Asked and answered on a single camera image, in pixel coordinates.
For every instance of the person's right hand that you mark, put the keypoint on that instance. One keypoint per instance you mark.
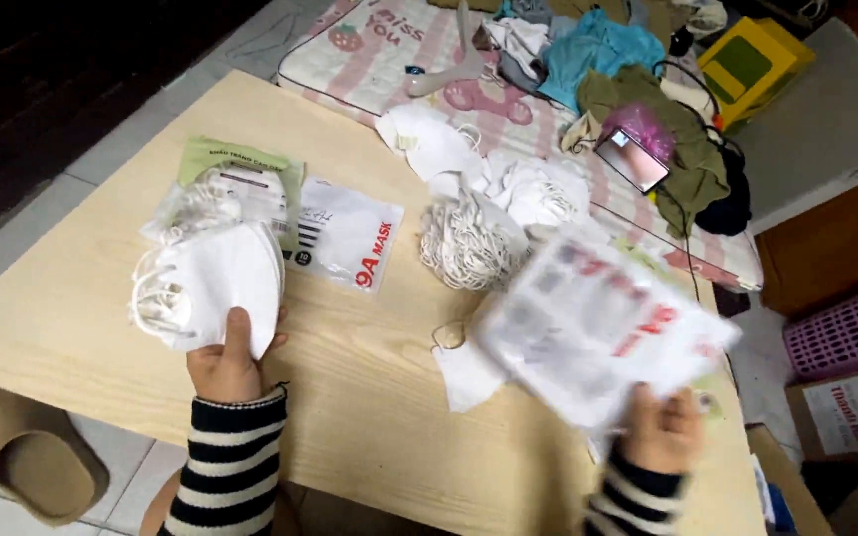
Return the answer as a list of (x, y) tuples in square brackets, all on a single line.
[(665, 435)]

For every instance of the person's left hand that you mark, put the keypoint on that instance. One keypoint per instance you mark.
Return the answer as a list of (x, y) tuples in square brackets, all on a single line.
[(226, 366)]

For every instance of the person's right fingers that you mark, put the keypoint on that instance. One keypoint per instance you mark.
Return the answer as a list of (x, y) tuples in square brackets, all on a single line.
[(671, 409)]

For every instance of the clear plastic mask bag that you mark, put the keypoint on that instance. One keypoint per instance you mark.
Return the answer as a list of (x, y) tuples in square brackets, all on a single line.
[(600, 335)]

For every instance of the stack of white face masks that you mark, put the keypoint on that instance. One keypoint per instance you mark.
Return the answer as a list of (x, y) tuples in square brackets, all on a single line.
[(209, 287)]

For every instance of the cardboard carton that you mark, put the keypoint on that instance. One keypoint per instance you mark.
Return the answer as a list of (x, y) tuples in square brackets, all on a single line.
[(850, 413)]

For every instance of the pink plastic basket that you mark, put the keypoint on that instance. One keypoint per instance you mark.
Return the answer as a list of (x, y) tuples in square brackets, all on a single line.
[(850, 327)]

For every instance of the single white face mask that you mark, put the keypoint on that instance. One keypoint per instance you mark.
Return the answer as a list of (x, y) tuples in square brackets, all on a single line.
[(466, 376)]

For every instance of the smartphone with pink case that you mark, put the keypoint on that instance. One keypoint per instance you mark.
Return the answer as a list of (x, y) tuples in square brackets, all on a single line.
[(634, 160)]

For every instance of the heap of loose white masks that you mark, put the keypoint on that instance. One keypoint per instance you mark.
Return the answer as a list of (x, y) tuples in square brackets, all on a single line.
[(488, 201)]

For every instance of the wooden low table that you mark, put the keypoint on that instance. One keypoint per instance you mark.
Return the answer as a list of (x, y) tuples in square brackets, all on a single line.
[(354, 357)]

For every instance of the heap of clothes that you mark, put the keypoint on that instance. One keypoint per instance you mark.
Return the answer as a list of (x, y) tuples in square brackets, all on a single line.
[(622, 82)]

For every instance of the yellow box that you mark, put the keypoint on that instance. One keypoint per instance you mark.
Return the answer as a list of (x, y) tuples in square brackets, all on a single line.
[(753, 63)]

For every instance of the white red-print mask packet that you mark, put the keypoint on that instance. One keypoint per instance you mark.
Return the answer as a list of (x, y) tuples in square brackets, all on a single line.
[(347, 234)]

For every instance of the white plastic hanger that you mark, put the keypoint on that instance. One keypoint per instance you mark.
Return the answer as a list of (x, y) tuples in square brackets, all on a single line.
[(459, 63)]

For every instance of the pink white quilted mat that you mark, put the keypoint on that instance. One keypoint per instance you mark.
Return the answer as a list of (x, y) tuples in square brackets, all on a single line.
[(399, 52)]

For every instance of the green-topped mask packet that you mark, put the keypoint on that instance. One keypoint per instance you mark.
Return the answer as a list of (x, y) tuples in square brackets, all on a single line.
[(232, 190)]

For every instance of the tan slipper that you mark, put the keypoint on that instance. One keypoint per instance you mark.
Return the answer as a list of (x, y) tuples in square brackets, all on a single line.
[(34, 454)]

